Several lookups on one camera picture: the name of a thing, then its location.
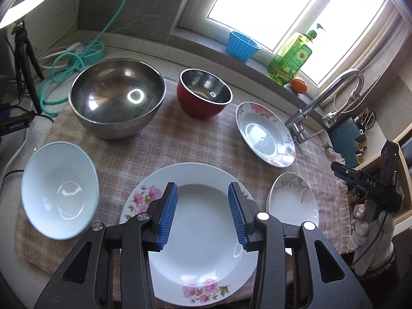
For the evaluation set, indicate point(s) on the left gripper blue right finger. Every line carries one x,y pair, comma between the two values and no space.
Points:
239,219

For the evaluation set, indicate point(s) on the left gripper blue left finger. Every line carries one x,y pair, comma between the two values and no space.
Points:
165,215

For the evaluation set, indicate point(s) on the white plate grey leaf pattern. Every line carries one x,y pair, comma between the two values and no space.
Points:
291,201

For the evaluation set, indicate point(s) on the large pink floral plate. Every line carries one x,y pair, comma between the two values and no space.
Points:
203,262

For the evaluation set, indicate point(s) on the small pink floral plate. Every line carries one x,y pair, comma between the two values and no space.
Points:
265,134

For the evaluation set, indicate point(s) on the red steel bowl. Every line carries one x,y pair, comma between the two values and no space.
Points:
202,94

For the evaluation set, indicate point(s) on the large stainless steel bowl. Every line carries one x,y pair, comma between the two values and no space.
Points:
117,98

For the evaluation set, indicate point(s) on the white ceramic bowl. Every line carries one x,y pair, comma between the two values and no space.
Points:
60,190

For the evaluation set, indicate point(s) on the chrome kitchen faucet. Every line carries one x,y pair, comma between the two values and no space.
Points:
294,123

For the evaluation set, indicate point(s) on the white gloved right hand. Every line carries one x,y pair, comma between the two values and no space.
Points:
371,240

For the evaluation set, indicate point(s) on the pink plaid cloth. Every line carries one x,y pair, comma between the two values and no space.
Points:
174,136

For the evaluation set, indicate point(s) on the dark blue utensil holder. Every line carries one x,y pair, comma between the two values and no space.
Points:
345,137

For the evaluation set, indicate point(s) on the black scissors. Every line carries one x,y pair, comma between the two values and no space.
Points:
365,121

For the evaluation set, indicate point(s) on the orange fruit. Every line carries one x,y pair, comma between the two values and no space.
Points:
298,85

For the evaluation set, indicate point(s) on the teal round power strip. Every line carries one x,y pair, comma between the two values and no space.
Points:
92,52

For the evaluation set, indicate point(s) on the green dish soap bottle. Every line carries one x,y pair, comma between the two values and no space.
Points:
292,55

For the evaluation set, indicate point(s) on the blue ribbed cup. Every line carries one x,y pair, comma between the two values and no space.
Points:
241,46

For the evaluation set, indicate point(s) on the black tripod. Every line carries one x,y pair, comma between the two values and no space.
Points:
24,57

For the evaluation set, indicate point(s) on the white window frame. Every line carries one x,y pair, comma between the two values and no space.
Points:
348,30

